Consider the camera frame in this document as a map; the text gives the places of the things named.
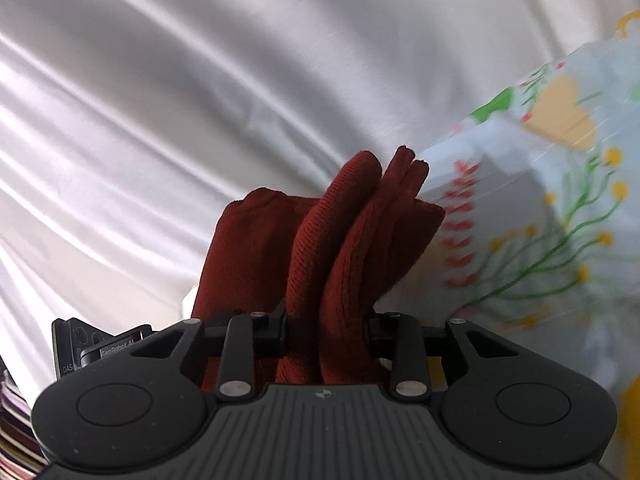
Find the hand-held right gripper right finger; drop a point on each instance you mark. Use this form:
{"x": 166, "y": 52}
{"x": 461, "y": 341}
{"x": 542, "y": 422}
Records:
{"x": 375, "y": 332}

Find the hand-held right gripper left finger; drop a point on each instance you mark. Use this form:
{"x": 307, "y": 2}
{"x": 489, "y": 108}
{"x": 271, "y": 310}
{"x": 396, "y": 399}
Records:
{"x": 280, "y": 332}

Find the red knit garment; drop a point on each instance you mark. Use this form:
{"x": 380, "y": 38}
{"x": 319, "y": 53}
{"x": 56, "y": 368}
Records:
{"x": 310, "y": 260}

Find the striped cloth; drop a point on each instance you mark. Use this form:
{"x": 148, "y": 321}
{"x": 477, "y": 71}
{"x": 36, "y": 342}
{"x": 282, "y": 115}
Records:
{"x": 17, "y": 425}

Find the floral printed blanket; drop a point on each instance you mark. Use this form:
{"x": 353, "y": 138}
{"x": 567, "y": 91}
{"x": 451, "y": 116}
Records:
{"x": 525, "y": 210}

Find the white satin sheet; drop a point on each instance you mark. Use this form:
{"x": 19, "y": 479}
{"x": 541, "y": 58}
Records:
{"x": 200, "y": 85}

